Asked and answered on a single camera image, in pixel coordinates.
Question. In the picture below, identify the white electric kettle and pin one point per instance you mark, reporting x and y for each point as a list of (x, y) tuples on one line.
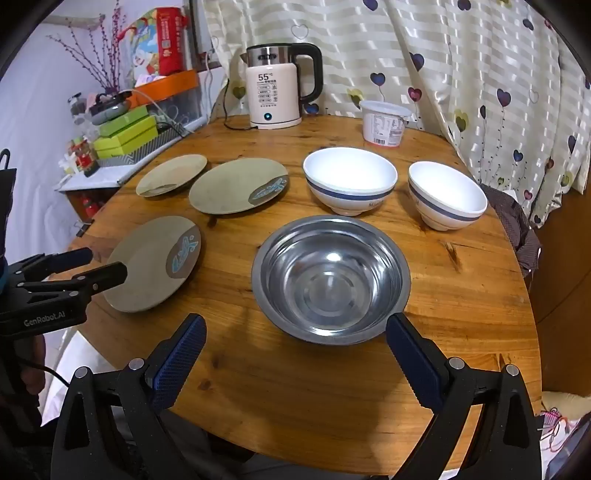
[(272, 92)]

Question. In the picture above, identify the heart print curtain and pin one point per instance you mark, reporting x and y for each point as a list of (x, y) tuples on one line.
[(461, 69)]

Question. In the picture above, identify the stainless steel bowl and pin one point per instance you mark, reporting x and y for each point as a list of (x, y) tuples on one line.
[(330, 286)]

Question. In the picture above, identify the large white blue-striped bowl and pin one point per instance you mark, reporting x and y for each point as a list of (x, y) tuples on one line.
[(346, 173)]

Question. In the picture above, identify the red colourful printed package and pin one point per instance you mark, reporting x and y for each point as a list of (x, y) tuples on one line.
[(171, 41)]

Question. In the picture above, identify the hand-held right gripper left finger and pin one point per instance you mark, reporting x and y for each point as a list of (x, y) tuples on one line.
[(180, 360)]

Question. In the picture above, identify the white shelf board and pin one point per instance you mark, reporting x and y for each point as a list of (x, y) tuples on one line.
[(101, 177)]

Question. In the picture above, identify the lime green flat box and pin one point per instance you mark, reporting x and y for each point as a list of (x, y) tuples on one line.
[(127, 144)]

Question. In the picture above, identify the dark green flat box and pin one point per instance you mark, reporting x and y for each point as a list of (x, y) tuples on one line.
[(129, 123)]

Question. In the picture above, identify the small white blue-striped bowl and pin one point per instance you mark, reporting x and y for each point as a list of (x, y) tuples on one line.
[(443, 189)]

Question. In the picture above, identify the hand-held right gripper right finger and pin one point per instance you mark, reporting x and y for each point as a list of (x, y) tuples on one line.
[(415, 364)]

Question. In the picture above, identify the small plain beige plate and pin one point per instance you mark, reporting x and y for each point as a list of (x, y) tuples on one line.
[(173, 173)]

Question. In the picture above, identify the pink white fabric item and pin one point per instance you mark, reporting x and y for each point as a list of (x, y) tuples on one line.
[(556, 424)]

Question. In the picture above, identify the brown wooden cabinet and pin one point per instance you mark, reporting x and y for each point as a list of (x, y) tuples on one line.
[(563, 300)]

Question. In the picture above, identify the black white patterned box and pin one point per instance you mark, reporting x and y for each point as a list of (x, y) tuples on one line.
[(164, 138)]

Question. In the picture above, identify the white corrugated pipe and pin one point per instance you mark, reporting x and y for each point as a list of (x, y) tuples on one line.
[(74, 21)]

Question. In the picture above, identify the purple blossom branches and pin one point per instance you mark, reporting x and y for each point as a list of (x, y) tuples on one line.
[(108, 69)]

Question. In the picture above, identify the red decorated jar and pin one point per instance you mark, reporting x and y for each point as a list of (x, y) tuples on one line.
[(83, 157)]

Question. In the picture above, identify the dark checked cloth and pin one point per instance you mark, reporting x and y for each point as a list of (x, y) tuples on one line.
[(512, 221)]

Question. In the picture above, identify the person's left hand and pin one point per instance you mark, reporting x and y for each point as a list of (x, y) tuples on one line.
[(34, 364)]

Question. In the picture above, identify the clear bin with orange lid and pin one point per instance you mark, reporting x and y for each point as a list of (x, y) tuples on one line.
[(171, 83)]

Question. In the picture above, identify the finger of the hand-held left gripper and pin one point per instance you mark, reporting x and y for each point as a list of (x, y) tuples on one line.
[(69, 259), (107, 276)]

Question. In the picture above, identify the beige plate with blue pattern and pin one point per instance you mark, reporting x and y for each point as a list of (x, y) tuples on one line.
[(226, 189), (143, 272)]

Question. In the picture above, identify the black binder clip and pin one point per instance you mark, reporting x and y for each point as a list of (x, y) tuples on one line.
[(85, 228)]

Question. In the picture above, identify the white plastic tub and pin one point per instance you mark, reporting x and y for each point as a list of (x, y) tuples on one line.
[(385, 127)]

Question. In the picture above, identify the grey case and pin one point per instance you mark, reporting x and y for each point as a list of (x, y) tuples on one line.
[(111, 115)]

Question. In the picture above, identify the small clear bottle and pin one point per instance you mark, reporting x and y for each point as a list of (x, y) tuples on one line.
[(77, 108)]

